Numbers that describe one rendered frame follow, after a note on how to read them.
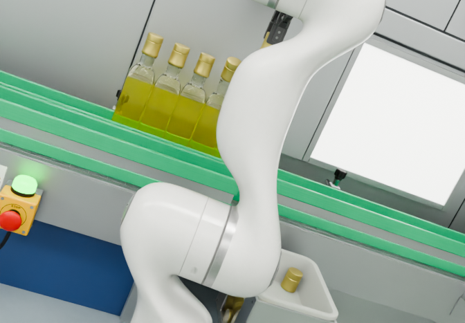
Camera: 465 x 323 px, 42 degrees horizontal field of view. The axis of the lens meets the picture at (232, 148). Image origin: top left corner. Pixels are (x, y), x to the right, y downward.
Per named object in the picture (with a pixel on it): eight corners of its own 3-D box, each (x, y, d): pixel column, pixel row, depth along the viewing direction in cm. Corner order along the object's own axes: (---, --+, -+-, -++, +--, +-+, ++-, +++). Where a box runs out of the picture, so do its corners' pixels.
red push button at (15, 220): (27, 208, 112) (23, 216, 109) (21, 227, 113) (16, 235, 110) (5, 202, 111) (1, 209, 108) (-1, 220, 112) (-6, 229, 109)
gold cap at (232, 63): (236, 75, 131) (243, 59, 129) (235, 84, 128) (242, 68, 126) (221, 70, 131) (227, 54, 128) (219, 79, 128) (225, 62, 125)
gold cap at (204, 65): (207, 75, 131) (215, 56, 130) (209, 79, 128) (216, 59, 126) (192, 69, 130) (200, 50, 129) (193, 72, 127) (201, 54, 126)
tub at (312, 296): (299, 290, 137) (315, 259, 134) (322, 356, 116) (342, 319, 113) (228, 269, 133) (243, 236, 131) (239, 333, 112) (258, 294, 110)
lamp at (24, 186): (37, 190, 116) (41, 176, 115) (32, 200, 112) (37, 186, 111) (13, 182, 115) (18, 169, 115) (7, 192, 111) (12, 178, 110)
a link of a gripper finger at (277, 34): (278, 11, 125) (265, 41, 126) (281, 13, 122) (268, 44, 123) (292, 17, 125) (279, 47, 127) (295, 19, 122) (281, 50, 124)
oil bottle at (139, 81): (125, 153, 136) (158, 66, 130) (124, 162, 131) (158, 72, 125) (101, 145, 135) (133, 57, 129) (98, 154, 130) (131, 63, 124)
